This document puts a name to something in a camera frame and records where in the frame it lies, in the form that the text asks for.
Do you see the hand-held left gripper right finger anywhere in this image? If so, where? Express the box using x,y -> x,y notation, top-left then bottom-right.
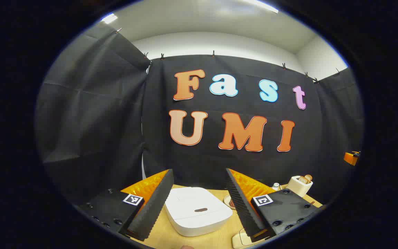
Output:
225,168 -> 324,243

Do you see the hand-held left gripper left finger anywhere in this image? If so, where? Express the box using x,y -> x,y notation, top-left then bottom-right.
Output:
76,169 -> 174,242

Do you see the white rice cooker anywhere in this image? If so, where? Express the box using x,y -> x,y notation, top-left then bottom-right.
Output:
164,187 -> 233,237

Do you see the cream toaster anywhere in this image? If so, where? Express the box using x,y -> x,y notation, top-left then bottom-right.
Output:
285,176 -> 313,197

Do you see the black backdrop cloth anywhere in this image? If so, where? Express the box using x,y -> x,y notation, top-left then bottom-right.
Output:
35,22 -> 363,204

